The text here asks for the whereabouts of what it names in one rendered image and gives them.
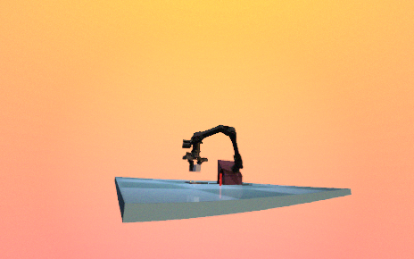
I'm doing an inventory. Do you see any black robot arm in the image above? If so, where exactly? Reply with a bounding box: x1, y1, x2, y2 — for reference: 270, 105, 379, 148
182, 124, 244, 173

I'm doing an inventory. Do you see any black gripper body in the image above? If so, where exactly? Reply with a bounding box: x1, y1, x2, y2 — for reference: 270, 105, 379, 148
182, 148, 208, 162

